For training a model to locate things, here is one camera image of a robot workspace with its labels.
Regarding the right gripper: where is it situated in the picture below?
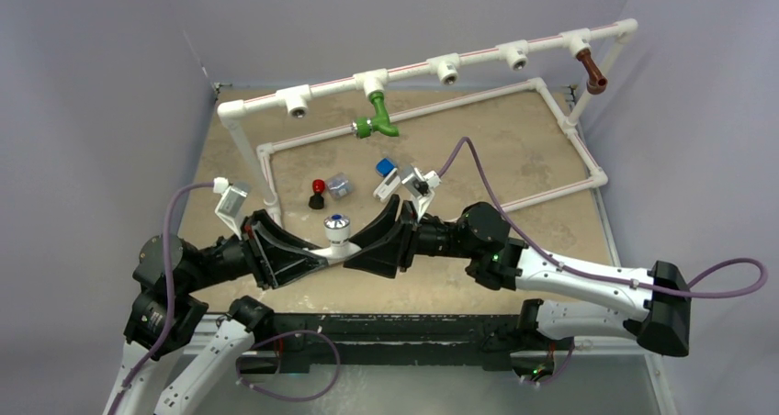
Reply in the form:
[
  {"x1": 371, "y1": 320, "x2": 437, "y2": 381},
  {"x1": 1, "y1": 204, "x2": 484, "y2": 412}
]
[{"x1": 343, "y1": 196, "x2": 477, "y2": 279}]

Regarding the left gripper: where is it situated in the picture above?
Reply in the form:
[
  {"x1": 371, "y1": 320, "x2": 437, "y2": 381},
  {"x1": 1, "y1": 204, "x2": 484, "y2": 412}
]
[{"x1": 181, "y1": 207, "x2": 328, "y2": 292}]

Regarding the white water faucet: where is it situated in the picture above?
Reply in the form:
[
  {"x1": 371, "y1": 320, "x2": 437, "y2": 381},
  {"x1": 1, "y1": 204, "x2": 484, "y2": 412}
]
[{"x1": 310, "y1": 214, "x2": 361, "y2": 264}]

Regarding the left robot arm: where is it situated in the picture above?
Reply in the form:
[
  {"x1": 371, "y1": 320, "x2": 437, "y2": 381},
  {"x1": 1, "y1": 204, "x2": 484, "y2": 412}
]
[{"x1": 104, "y1": 210, "x2": 330, "y2": 414}]

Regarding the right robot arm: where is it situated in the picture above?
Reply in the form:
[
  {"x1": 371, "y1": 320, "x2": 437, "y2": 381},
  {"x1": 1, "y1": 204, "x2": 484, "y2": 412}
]
[{"x1": 344, "y1": 196, "x2": 691, "y2": 357}]

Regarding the green water faucet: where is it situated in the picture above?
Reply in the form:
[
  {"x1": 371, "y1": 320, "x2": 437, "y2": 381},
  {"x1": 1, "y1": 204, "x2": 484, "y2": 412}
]
[{"x1": 352, "y1": 91, "x2": 400, "y2": 139}]

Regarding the brown water faucet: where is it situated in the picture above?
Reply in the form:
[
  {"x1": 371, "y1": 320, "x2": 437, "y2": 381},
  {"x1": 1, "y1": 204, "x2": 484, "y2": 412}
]
[{"x1": 575, "y1": 48, "x2": 608, "y2": 95}]

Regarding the black faucet red knob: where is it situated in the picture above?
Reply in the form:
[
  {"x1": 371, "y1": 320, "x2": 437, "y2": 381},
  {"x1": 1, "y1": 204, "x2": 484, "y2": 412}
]
[{"x1": 308, "y1": 179, "x2": 326, "y2": 210}]

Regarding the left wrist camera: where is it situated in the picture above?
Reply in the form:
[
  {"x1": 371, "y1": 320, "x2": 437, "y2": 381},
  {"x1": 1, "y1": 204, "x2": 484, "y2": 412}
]
[{"x1": 213, "y1": 177, "x2": 252, "y2": 238}]

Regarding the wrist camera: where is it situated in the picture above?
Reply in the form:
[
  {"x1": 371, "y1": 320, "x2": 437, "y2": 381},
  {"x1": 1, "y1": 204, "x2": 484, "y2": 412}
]
[
  {"x1": 399, "y1": 165, "x2": 441, "y2": 219},
  {"x1": 213, "y1": 177, "x2": 252, "y2": 238}
]

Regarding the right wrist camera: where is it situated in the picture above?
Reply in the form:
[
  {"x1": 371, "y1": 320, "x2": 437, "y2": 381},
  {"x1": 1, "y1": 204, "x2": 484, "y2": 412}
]
[{"x1": 399, "y1": 165, "x2": 441, "y2": 219}]

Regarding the white faucet blue handle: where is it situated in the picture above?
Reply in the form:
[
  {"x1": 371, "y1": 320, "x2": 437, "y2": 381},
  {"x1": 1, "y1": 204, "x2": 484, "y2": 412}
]
[{"x1": 373, "y1": 158, "x2": 401, "y2": 203}]

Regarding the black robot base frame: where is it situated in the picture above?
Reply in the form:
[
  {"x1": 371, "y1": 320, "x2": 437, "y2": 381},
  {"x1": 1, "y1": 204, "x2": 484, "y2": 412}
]
[{"x1": 229, "y1": 297, "x2": 574, "y2": 380}]

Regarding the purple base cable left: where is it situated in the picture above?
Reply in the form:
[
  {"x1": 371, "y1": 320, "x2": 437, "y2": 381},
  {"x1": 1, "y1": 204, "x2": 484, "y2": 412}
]
[{"x1": 235, "y1": 330, "x2": 340, "y2": 403}]

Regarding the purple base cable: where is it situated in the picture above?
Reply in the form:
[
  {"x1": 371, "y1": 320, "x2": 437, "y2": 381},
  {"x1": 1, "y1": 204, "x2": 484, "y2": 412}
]
[
  {"x1": 235, "y1": 330, "x2": 340, "y2": 403},
  {"x1": 520, "y1": 339, "x2": 577, "y2": 389}
]

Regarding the white pipe frame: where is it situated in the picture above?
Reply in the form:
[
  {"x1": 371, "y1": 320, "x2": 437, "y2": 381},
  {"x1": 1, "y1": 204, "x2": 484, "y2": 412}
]
[{"x1": 217, "y1": 18, "x2": 638, "y2": 223}]

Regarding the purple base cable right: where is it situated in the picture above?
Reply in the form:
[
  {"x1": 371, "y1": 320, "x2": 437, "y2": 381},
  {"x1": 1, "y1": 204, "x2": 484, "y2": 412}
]
[{"x1": 520, "y1": 339, "x2": 577, "y2": 389}]

